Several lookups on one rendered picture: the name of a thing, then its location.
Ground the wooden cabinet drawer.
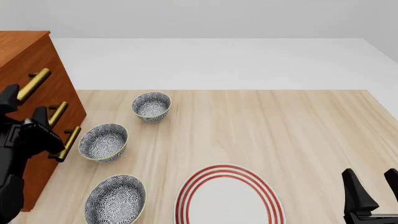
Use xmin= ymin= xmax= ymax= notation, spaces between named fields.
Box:
xmin=21 ymin=93 xmax=87 ymax=210
xmin=6 ymin=67 xmax=78 ymax=141
xmin=0 ymin=37 xmax=67 ymax=110

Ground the wooden cabinet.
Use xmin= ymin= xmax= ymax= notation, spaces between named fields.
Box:
xmin=0 ymin=30 xmax=88 ymax=213

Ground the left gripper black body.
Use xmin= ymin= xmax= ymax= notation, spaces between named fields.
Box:
xmin=0 ymin=116 xmax=35 ymax=166

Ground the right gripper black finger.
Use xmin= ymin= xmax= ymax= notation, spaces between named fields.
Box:
xmin=383 ymin=168 xmax=398 ymax=200
xmin=341 ymin=168 xmax=381 ymax=217

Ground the white plate with red rings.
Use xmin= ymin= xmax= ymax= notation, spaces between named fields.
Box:
xmin=173 ymin=162 xmax=287 ymax=224

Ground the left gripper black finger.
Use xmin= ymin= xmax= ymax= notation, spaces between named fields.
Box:
xmin=30 ymin=106 xmax=52 ymax=131
xmin=0 ymin=83 xmax=21 ymax=116

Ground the patterned grey white bowl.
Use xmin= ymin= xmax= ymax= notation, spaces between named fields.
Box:
xmin=84 ymin=174 xmax=147 ymax=224
xmin=131 ymin=91 xmax=172 ymax=124
xmin=78 ymin=123 xmax=129 ymax=164

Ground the brass drawer handle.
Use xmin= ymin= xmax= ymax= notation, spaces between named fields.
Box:
xmin=48 ymin=125 xmax=82 ymax=163
xmin=47 ymin=101 xmax=70 ymax=128
xmin=16 ymin=67 xmax=52 ymax=103

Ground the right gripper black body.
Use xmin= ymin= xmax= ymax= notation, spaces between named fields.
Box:
xmin=343 ymin=209 xmax=398 ymax=224

